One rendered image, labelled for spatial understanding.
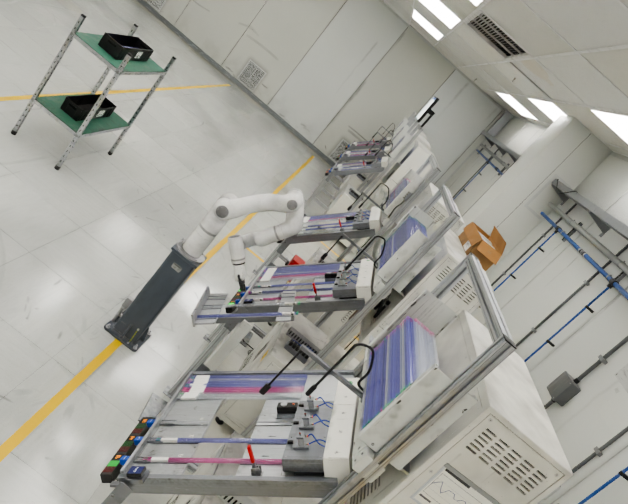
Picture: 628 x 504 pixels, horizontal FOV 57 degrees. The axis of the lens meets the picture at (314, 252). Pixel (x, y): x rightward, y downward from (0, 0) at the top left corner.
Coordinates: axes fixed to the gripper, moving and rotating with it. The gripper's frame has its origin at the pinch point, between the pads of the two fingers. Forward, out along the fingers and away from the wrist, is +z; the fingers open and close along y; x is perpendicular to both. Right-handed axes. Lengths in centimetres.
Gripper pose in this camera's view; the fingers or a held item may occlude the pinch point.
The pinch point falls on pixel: (242, 287)
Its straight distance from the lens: 345.0
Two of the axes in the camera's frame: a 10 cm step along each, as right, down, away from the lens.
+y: -0.9, 2.9, -9.5
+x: 9.9, -0.9, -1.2
